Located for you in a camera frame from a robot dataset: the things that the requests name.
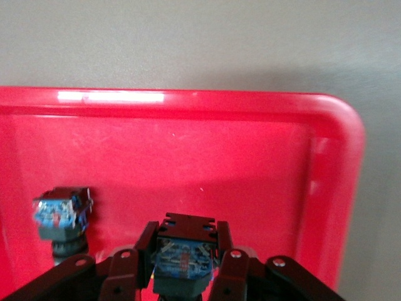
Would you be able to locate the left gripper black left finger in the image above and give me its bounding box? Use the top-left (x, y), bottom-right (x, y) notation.
top-left (0, 221), bottom-right (160, 301)

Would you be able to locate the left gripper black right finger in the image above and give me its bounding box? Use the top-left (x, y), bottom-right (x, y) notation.
top-left (208, 221), bottom-right (345, 301)

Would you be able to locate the red cap push button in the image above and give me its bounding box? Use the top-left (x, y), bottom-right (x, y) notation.
top-left (32, 186), bottom-right (94, 267)
top-left (150, 212), bottom-right (222, 298)

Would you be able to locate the red plastic tray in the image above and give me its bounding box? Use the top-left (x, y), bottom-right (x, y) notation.
top-left (0, 86), bottom-right (367, 301)

